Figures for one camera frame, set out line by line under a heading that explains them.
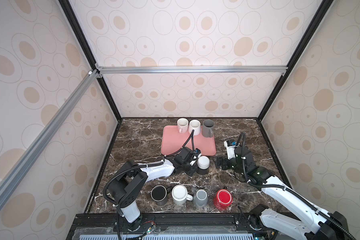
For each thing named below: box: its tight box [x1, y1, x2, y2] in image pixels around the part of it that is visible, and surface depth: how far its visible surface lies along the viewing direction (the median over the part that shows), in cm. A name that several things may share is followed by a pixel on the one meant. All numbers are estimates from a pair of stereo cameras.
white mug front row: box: [171, 184, 194, 205], surface depth 78 cm
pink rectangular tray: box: [183, 129, 217, 156], surface depth 106 cm
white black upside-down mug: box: [196, 155, 210, 175], surface depth 87 cm
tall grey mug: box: [202, 119, 215, 138], surface depth 103 cm
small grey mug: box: [193, 189, 208, 208], surface depth 76 cm
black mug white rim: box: [150, 185, 168, 206], surface depth 76 cm
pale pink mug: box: [177, 117, 189, 134], surface depth 106 cm
